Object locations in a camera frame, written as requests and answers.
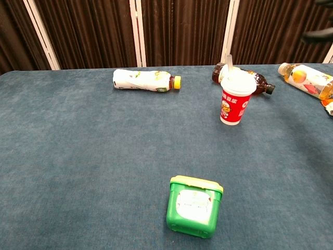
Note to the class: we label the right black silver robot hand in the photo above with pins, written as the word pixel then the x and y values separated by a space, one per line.
pixel 317 35

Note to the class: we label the clear plastic straw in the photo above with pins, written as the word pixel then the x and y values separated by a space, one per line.
pixel 229 62

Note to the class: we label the red paper cup white lid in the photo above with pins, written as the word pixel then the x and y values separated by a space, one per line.
pixel 235 104

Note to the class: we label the orange juice bottle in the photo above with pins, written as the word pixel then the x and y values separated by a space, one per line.
pixel 304 75

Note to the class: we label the dark brown curtain screen panel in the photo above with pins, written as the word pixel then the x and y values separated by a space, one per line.
pixel 182 31
pixel 15 34
pixel 273 26
pixel 91 31

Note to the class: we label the orange white snack bag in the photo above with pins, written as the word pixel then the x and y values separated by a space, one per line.
pixel 329 106

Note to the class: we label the dark tea bottle black cap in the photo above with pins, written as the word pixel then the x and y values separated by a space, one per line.
pixel 260 82

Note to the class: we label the white label bottle yellow cap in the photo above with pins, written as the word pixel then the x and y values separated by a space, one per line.
pixel 140 80

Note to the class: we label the green box yellow lid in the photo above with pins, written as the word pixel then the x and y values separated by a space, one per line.
pixel 192 208

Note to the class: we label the blue felt table cover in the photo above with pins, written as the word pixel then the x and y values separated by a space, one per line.
pixel 78 156

